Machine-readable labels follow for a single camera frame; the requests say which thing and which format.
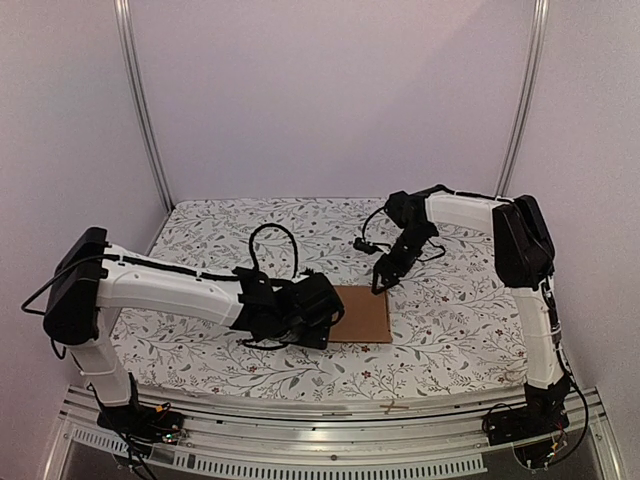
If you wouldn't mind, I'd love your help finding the brown cardboard paper box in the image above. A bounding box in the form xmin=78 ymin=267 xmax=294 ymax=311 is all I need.
xmin=329 ymin=286 xmax=392 ymax=344

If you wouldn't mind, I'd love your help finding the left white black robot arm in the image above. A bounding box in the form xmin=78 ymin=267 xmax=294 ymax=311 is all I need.
xmin=20 ymin=227 xmax=345 ymax=434

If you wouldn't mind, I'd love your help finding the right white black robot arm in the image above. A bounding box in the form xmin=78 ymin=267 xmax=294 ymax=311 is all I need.
xmin=371 ymin=184 xmax=572 ymax=436

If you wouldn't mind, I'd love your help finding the floral patterned table cloth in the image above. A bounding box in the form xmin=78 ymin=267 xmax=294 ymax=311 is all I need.
xmin=112 ymin=199 xmax=527 ymax=402

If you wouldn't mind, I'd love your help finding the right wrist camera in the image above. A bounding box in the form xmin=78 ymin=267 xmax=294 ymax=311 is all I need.
xmin=353 ymin=237 xmax=390 ymax=255

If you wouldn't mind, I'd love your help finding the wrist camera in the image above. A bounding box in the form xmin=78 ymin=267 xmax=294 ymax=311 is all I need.
xmin=299 ymin=268 xmax=323 ymax=281
xmin=353 ymin=237 xmax=390 ymax=255

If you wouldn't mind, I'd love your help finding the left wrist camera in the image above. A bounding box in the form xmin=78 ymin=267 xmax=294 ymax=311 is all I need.
xmin=299 ymin=268 xmax=323 ymax=281

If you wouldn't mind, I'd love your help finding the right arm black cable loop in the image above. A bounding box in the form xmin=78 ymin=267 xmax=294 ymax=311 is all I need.
xmin=360 ymin=204 xmax=446 ymax=264

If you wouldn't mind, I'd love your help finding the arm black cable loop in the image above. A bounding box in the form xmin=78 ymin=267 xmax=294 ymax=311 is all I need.
xmin=360 ymin=204 xmax=446 ymax=264
xmin=248 ymin=223 xmax=301 ymax=284

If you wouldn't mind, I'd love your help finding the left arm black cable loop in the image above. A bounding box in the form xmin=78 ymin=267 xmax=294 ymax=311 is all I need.
xmin=248 ymin=223 xmax=301 ymax=284

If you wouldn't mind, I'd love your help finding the aluminium front rail base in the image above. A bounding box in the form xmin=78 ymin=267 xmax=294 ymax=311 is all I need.
xmin=39 ymin=384 xmax=626 ymax=480

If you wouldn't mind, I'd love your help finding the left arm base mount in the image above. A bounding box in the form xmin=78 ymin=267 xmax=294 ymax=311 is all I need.
xmin=97 ymin=401 xmax=185 ymax=444

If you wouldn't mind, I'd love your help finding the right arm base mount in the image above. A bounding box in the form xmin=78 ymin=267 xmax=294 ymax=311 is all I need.
xmin=481 ymin=399 xmax=569 ymax=446

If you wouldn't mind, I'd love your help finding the right aluminium frame post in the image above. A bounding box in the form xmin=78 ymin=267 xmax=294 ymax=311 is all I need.
xmin=494 ymin=0 xmax=550 ymax=197

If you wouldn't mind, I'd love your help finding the aluminium frame post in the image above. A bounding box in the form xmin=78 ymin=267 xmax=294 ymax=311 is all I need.
xmin=494 ymin=0 xmax=550 ymax=197
xmin=113 ymin=0 xmax=175 ymax=214

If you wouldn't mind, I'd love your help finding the left aluminium frame post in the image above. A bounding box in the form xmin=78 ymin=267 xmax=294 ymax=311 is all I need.
xmin=113 ymin=0 xmax=175 ymax=214

